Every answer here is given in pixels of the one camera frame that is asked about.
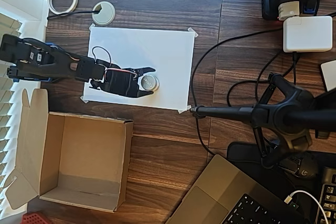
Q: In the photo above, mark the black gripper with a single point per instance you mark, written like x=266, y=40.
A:
x=130, y=84

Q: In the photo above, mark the small jar with metal lid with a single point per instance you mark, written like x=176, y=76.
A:
x=148, y=82

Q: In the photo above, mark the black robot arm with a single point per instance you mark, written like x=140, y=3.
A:
x=60, y=66

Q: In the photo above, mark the open cardboard box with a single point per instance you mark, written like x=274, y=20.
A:
x=86, y=155

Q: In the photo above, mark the white paper sheet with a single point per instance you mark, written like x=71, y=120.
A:
x=157, y=51

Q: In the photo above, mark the masking tape piece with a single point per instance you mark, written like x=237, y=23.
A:
x=193, y=32
x=84, y=100
x=92, y=26
x=184, y=109

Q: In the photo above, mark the black mouse pad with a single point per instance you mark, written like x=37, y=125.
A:
x=241, y=153

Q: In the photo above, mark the grey laptop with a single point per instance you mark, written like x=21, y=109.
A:
x=210, y=200

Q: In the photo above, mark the vertical window blinds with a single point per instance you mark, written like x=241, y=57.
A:
x=8, y=103

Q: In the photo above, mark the black tripod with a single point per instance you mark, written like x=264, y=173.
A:
x=288, y=119

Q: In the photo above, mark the small white plug charger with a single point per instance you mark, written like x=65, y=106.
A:
x=288, y=10

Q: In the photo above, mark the white square power adapter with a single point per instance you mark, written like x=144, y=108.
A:
x=307, y=33

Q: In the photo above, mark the red perforated base block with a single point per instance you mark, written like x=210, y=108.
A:
x=34, y=218

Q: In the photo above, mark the black computer mouse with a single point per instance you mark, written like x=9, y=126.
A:
x=305, y=170

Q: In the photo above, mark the silver flat device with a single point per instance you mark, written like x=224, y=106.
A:
x=329, y=75

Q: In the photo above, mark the black keyboard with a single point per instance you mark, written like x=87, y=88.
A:
x=329, y=197

